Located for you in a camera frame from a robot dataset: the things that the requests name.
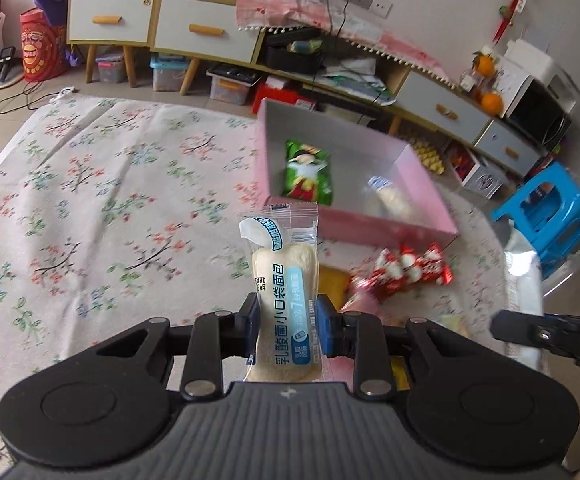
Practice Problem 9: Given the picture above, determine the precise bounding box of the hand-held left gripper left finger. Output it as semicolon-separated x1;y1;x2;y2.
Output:
87;294;261;402

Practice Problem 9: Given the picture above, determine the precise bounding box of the pink checked cloth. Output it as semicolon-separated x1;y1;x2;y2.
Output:
235;0;444;80

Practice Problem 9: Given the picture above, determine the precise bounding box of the blue plastic stool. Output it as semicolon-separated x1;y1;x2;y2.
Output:
491;161;580;281

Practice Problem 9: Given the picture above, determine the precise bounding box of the green snack packet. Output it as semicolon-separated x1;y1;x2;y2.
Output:
282;140;335;206

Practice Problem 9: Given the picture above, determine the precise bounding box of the white cabinet drawer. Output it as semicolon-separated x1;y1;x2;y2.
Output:
396;67;494;147
153;0;264;64
67;0;157;45
478;121;541;177

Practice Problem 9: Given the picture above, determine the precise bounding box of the yellow egg tray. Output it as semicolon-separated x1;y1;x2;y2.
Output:
409;132;446;177

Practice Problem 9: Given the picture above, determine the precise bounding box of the low wooden cabinet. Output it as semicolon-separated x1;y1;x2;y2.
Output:
255;25;543;178

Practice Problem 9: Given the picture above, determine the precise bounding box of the pink cardboard box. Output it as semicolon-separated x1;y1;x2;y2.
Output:
252;98;459;251

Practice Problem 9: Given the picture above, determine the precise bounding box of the red white candy packet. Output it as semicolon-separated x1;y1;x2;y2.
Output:
350;249;423;306
412;241;454;287

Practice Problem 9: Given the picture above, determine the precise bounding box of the red cardboard box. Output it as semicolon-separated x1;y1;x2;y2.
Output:
251;77;317;117

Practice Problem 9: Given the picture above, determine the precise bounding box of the pink clear snack packet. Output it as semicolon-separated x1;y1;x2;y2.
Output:
337;290;385;317

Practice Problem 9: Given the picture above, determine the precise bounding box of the orange fruit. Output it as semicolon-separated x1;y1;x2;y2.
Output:
472;52;499;79
481;91;506;117

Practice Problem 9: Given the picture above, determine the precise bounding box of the white patterned box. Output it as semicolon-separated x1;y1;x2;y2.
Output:
461;152;509;197

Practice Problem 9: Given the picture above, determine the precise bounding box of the clear bread packet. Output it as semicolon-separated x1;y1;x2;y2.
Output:
365;175;417;222

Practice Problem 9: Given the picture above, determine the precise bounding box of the clear storage bin pink lid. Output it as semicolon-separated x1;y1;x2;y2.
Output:
95;52;127;86

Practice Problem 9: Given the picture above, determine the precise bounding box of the red hanging decoration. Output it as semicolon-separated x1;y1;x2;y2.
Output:
492;0;538;45

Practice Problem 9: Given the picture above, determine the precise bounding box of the stack of papers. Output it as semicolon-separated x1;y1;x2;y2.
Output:
321;56;398;107

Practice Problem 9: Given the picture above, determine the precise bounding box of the pale yellow snack packet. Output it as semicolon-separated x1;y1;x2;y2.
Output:
435;314;472;337

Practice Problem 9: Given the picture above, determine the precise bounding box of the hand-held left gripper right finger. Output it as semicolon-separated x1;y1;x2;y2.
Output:
316;294;475;402

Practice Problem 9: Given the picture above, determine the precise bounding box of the red printed bag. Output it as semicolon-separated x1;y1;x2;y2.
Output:
19;7;69;84

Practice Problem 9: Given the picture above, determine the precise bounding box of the floral blanket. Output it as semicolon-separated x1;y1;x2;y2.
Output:
0;91;545;466

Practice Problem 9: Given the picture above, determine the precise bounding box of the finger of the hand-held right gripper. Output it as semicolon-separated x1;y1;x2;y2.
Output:
490;309;580;371

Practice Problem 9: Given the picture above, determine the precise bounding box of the white blue bread packet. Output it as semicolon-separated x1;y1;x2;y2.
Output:
238;201;327;383

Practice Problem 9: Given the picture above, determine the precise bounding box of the white microwave oven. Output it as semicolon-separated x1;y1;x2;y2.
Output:
501;40;580;151

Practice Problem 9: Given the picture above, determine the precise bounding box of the clear storage bin blue lid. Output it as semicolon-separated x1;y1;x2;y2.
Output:
149;55;191;93

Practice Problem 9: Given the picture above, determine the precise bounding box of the black open box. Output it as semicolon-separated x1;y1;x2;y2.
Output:
261;29;324;74

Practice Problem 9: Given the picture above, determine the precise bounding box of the black floor cable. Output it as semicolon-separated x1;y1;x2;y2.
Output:
0;80;67;116

